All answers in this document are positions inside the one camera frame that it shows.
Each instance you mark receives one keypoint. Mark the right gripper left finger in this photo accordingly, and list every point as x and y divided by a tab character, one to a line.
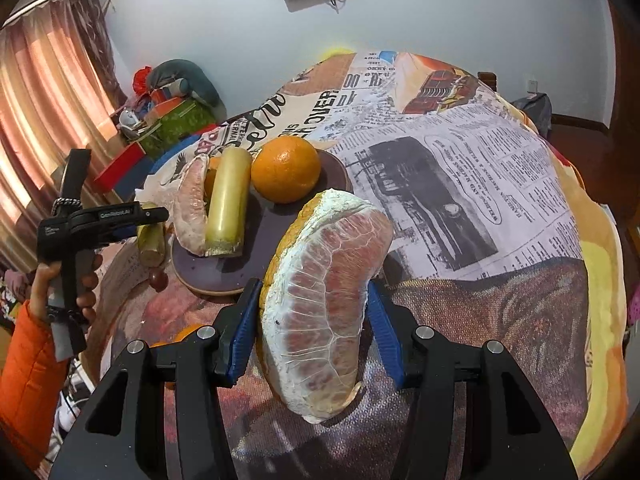
120	431

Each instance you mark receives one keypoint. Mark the person left hand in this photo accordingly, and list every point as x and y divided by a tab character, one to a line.
47	287

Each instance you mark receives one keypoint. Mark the small mandarin orange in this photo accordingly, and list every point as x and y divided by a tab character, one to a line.
185	333

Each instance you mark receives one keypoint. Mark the green patterned box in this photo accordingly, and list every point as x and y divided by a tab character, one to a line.
185	119

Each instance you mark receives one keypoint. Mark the newspaper print bed blanket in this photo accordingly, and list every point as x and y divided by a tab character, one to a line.
494	238

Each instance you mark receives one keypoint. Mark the red flat box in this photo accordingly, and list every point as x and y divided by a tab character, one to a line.
118	168

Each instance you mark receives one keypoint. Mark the short green sugarcane piece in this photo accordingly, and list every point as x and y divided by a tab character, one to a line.
151	244

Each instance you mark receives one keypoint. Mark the dark purple round plate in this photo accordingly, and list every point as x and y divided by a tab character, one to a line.
265	225

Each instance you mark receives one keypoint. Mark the orange jacket sleeve forearm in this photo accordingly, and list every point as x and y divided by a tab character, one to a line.
30	383

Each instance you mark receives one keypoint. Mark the large orange on plate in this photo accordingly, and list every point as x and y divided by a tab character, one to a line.
286	169

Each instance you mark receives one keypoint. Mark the thin peeled pomelo slice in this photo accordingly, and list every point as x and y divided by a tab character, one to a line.
188	209

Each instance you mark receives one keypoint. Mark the dark red jujube date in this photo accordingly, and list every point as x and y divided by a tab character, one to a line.
158	279

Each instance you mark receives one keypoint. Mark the yellow-green sugarcane piece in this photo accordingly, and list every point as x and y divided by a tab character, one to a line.
224	235

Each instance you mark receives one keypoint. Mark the pink orange window curtain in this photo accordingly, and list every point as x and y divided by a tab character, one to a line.
58	92

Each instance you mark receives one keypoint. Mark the orange with sticker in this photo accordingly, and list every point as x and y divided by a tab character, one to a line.
210	177

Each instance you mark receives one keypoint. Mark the large peeled pomelo segment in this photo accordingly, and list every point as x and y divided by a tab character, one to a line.
312	303

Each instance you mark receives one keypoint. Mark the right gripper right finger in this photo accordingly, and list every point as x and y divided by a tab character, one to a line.
508	432

